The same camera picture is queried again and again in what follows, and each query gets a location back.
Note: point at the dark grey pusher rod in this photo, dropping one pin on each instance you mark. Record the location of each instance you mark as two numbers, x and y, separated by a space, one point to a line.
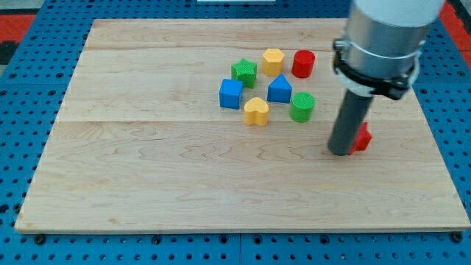
348 122

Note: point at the yellow heart block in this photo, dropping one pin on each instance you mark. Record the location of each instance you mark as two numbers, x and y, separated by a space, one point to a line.
256 111

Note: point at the blue triangle block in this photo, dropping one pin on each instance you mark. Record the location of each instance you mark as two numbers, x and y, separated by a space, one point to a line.
279 90

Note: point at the yellow hexagon block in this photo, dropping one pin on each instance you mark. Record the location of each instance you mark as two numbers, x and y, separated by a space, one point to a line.
272 62

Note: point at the green star block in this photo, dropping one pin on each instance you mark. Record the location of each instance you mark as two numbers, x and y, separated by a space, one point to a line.
245 71

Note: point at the light wooden board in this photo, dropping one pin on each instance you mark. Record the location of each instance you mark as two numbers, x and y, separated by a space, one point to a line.
141 145

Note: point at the red star block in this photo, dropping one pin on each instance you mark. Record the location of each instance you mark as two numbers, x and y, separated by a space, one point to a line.
362 139

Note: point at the green cylinder block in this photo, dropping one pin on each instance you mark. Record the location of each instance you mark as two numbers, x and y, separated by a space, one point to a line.
302 105

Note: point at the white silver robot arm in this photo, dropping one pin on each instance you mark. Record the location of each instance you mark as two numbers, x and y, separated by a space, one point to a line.
379 49

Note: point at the red cylinder block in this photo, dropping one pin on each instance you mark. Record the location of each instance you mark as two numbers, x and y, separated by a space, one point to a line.
303 63

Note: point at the blue cube block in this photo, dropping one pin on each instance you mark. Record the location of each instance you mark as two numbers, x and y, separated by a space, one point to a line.
230 93

